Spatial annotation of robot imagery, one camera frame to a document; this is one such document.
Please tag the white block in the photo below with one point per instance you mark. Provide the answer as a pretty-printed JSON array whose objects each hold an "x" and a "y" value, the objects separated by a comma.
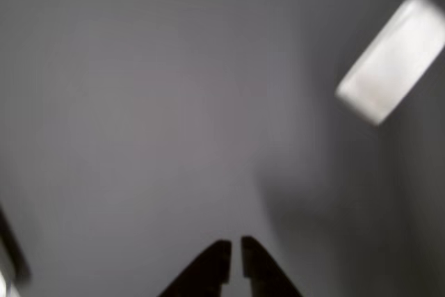
[{"x": 389, "y": 60}]

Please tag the grey desk mat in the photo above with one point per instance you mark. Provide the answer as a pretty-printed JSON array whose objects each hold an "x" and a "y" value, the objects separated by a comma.
[{"x": 174, "y": 102}]

